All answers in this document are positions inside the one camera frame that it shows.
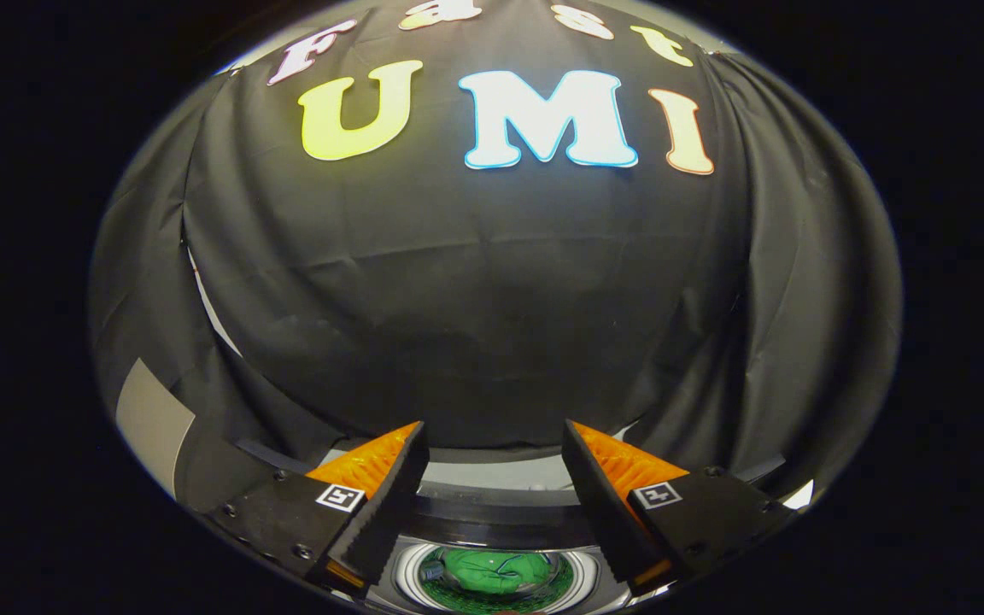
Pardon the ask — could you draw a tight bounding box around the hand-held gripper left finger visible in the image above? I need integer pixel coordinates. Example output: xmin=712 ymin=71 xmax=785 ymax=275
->
xmin=206 ymin=420 xmax=431 ymax=595

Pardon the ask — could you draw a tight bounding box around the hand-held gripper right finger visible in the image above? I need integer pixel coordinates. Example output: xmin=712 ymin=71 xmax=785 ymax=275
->
xmin=562 ymin=419 xmax=796 ymax=599

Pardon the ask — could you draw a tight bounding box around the grey washing machine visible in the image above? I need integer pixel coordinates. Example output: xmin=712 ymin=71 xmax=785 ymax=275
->
xmin=236 ymin=427 xmax=800 ymax=615

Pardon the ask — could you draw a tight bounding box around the green polo shirt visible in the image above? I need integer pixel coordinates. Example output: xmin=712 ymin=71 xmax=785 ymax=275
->
xmin=439 ymin=548 xmax=563 ymax=597

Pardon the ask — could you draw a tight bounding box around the black backdrop cloth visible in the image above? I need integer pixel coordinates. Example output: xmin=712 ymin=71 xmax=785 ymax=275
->
xmin=89 ymin=0 xmax=903 ymax=507

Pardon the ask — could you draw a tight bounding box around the grey cabinet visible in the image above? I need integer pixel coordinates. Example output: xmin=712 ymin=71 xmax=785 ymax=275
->
xmin=114 ymin=357 xmax=309 ymax=515

